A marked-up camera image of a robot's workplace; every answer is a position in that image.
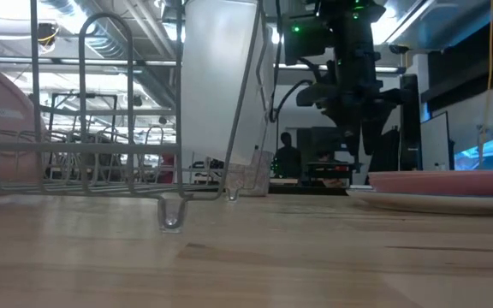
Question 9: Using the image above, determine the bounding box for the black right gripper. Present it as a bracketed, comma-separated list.
[296, 76, 405, 157]

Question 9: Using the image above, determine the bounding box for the plain pink plate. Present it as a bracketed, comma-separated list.
[366, 169, 493, 194]

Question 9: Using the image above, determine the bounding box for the grey wire dish rack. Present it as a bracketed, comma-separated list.
[0, 0, 273, 234]

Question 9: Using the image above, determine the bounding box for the person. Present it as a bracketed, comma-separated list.
[273, 131, 303, 180]
[314, 149, 342, 166]

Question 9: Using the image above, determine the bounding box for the black robot workstation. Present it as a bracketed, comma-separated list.
[296, 126, 359, 186]

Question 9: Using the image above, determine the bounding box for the tall black monitor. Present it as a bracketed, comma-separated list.
[399, 74, 423, 171]

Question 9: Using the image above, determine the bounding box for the white board panel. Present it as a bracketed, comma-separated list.
[419, 111, 452, 171]

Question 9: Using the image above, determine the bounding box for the long ceiling light fixture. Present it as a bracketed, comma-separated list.
[274, 62, 407, 74]
[0, 56, 182, 67]

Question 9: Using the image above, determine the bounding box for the white plate with patterned rim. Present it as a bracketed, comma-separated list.
[347, 187, 493, 216]

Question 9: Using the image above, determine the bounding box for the light speckled mug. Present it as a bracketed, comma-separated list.
[224, 149, 274, 198]

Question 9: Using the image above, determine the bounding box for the blue lit screen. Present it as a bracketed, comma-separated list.
[454, 135, 493, 172]

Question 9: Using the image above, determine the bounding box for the white plastic utensil caddy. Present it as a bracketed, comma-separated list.
[181, 0, 276, 167]

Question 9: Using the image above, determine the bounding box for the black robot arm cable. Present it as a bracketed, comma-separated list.
[269, 79, 314, 124]

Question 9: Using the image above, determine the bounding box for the yellow hanging cable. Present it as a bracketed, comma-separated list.
[472, 0, 493, 172]

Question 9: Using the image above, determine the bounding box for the ceiling cable bundle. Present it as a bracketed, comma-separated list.
[32, 21, 60, 56]

